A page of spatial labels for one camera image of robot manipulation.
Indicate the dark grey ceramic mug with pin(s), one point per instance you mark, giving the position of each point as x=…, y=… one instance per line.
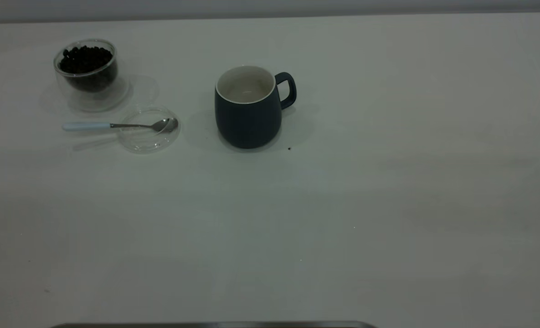
x=249, y=123

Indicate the double-walled glass cup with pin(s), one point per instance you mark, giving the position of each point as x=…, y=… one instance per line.
x=94, y=93

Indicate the dark coffee beans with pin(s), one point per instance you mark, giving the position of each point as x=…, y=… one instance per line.
x=85, y=59

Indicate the clear glass saucer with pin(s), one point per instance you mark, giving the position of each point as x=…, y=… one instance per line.
x=144, y=139

